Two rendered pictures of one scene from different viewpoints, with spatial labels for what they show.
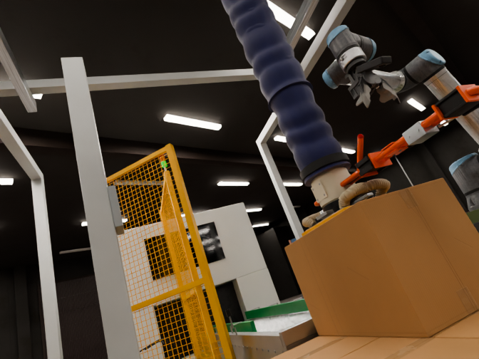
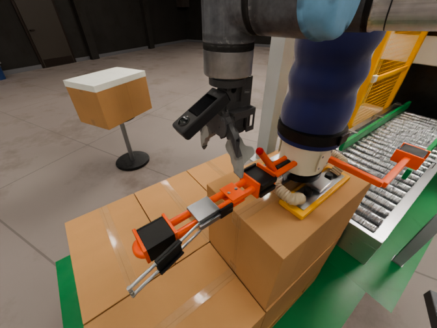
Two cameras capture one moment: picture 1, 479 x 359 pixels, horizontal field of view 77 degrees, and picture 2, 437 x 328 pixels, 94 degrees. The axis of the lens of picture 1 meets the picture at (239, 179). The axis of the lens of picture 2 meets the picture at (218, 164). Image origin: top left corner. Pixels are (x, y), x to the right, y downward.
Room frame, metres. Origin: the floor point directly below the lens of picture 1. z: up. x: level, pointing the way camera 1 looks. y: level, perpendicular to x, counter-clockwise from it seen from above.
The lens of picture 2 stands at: (0.84, -0.95, 1.52)
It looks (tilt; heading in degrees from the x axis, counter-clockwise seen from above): 37 degrees down; 77
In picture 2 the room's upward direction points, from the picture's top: straight up
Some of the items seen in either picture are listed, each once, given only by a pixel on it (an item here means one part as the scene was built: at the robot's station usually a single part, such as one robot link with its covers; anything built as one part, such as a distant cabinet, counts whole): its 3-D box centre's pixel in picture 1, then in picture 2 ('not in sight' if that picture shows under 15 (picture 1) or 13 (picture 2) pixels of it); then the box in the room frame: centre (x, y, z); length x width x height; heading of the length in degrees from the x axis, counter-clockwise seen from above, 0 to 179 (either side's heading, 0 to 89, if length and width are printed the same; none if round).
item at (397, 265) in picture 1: (374, 263); (283, 212); (1.29, -0.39, 0.74); 0.60 x 0.40 x 0.40; 23
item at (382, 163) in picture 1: (373, 164); (257, 179); (1.08, -0.48, 1.08); 0.10 x 0.08 x 0.06; 115
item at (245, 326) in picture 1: (222, 330); (377, 120); (2.91, 0.61, 0.60); 1.60 x 0.11 x 0.09; 24
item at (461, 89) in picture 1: (457, 102); (156, 237); (0.76, -0.63, 1.07); 0.08 x 0.07 x 0.05; 25
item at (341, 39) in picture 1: (343, 44); (231, 3); (0.96, -0.55, 1.53); 0.10 x 0.09 x 0.12; 127
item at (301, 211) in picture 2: not in sight; (317, 186); (1.35, -0.47, 0.97); 0.34 x 0.10 x 0.05; 25
